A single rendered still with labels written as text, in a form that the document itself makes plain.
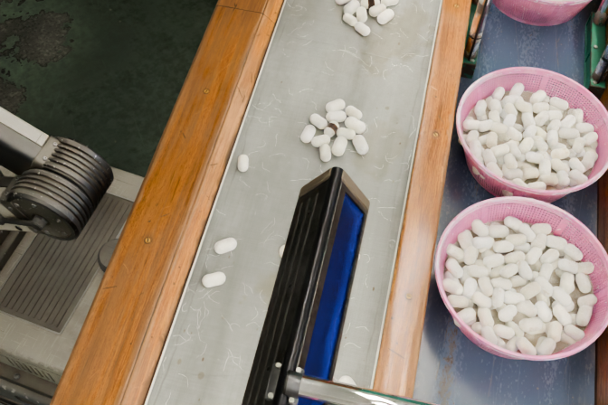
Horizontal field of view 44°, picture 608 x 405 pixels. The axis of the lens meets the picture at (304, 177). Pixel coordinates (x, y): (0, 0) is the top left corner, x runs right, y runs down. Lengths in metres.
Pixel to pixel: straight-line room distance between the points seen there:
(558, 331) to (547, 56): 0.62
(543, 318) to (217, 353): 0.48
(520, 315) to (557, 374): 0.10
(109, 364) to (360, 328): 0.36
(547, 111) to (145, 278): 0.74
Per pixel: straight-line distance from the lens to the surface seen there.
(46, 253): 1.53
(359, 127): 1.27
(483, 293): 1.17
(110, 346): 1.10
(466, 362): 1.19
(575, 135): 1.37
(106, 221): 1.53
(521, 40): 1.58
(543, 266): 1.21
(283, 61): 1.39
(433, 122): 1.29
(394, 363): 1.07
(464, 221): 1.21
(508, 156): 1.30
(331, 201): 0.77
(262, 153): 1.26
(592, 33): 1.58
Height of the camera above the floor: 1.77
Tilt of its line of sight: 57 degrees down
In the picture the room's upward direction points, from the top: 2 degrees clockwise
